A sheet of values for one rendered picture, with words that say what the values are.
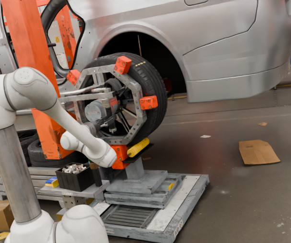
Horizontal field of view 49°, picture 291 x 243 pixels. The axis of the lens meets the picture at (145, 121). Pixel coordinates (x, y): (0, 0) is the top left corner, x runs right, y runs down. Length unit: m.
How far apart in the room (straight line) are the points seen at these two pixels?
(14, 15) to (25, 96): 1.29
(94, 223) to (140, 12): 1.56
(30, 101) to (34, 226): 0.47
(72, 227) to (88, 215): 0.07
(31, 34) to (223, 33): 1.26
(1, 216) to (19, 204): 1.55
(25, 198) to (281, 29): 1.77
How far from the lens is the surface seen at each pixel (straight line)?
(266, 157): 3.16
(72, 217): 1.31
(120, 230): 2.27
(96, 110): 2.06
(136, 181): 2.46
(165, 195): 2.33
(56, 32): 7.24
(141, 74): 2.10
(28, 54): 2.34
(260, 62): 2.20
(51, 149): 2.44
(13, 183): 1.28
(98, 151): 1.54
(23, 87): 1.12
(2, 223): 2.89
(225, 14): 2.18
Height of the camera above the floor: 1.25
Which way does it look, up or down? 14 degrees down
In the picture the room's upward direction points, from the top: 11 degrees counter-clockwise
